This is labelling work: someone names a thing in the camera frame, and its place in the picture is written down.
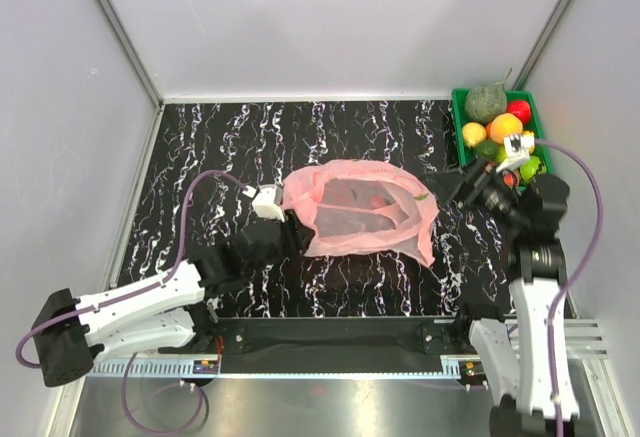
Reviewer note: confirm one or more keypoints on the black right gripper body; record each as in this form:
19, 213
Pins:
489, 193

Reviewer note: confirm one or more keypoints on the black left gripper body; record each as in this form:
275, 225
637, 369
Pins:
290, 243

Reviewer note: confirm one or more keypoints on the dark green fruit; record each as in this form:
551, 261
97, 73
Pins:
487, 149

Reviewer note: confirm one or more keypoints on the lime green fruit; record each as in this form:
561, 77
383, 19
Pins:
500, 155

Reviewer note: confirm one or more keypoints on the pale yellow round fruit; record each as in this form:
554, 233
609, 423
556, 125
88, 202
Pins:
473, 133

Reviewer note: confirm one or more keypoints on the pink plastic bag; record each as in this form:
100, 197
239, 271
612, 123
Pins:
361, 207

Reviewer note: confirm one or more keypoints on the red peach fruit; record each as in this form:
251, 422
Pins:
511, 179

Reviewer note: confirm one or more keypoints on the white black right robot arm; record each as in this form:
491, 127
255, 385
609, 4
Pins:
540, 282

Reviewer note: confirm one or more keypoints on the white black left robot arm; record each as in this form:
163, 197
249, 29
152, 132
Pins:
72, 334

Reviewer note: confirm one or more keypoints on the green cracked ball fruit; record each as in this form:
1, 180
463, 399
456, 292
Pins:
532, 168

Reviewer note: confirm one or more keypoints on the green plastic tray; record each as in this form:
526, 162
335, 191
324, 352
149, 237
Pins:
460, 118

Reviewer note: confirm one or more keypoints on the grey green melon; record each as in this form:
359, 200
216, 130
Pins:
484, 103

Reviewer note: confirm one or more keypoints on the red apple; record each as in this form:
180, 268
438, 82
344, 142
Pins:
521, 109

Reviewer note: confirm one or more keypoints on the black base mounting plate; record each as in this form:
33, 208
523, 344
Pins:
379, 345

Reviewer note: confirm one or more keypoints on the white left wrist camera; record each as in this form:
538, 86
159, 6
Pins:
266, 201

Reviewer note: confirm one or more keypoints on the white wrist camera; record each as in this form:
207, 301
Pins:
518, 152
266, 201

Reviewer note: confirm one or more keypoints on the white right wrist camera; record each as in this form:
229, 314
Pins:
518, 152

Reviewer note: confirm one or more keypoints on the aluminium rail frame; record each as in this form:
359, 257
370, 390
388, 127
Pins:
583, 343

